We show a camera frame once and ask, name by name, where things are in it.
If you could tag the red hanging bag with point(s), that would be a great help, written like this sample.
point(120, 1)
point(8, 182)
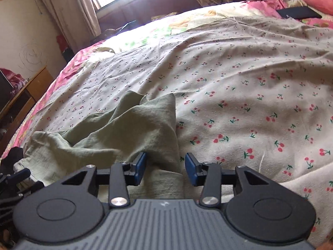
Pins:
point(63, 44)

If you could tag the green linen pants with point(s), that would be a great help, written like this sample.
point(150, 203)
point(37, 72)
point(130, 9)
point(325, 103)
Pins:
point(117, 135)

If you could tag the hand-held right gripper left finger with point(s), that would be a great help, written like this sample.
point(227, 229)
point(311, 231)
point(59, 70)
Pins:
point(139, 169)

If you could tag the pink patterned cloth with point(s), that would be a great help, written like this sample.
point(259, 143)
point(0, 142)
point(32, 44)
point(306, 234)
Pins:
point(14, 78)

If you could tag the cherry print bedsheet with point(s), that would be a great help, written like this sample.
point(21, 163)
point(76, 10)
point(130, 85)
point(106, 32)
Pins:
point(234, 83)

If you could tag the pink floral quilt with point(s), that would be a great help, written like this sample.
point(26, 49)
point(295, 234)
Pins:
point(78, 57)

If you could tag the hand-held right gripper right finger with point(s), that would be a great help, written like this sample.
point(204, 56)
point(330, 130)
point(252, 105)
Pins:
point(191, 169)

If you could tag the black television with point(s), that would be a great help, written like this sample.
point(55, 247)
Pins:
point(5, 91)

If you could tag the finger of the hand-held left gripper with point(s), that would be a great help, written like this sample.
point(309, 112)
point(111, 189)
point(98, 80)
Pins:
point(30, 188)
point(18, 176)

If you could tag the wooden side cabinet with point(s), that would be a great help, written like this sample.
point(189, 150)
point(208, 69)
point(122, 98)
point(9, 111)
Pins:
point(39, 83)

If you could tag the black cloth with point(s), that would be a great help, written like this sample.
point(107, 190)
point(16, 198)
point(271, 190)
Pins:
point(11, 158)

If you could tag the pink pillow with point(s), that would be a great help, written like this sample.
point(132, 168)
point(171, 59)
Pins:
point(316, 1)

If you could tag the black tablet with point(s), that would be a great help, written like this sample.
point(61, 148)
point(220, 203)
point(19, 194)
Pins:
point(299, 13)

